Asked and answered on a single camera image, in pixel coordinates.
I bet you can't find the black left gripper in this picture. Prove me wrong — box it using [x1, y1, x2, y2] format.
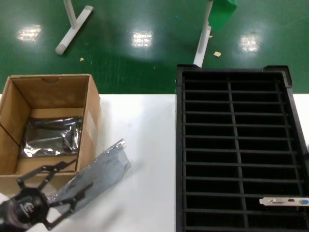
[8, 159, 94, 231]

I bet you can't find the silver antistatic bag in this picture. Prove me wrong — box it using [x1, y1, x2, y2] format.
[20, 116, 84, 158]
[47, 138, 132, 218]

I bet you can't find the dark graphics card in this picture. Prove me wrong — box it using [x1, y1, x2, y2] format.
[259, 197, 309, 207]

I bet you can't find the brown cardboard box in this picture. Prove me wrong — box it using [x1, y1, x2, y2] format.
[0, 73, 101, 198]

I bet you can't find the black slotted plastic container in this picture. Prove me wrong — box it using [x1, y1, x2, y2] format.
[175, 64, 309, 232]

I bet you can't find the white metal table leg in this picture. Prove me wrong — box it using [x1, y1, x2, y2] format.
[193, 0, 214, 68]
[55, 0, 94, 56]

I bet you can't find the green tablecloth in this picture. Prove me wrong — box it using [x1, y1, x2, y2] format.
[209, 0, 239, 32]

